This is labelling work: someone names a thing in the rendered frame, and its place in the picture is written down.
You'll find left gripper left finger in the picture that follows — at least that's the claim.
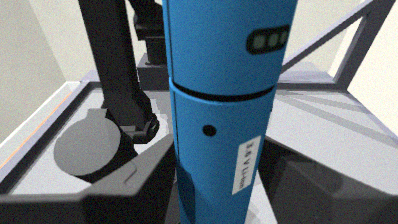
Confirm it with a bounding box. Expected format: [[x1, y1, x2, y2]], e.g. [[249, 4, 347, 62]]
[[0, 134, 176, 224]]

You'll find blue electric screwdriver barrel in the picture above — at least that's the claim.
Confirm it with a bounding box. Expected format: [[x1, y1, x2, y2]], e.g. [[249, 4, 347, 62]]
[[162, 0, 298, 224]]

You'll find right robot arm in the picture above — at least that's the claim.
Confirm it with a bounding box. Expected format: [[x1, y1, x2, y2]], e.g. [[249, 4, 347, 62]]
[[53, 0, 167, 184]]

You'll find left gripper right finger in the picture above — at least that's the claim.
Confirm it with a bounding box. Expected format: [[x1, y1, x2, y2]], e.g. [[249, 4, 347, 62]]
[[258, 135, 398, 224]]

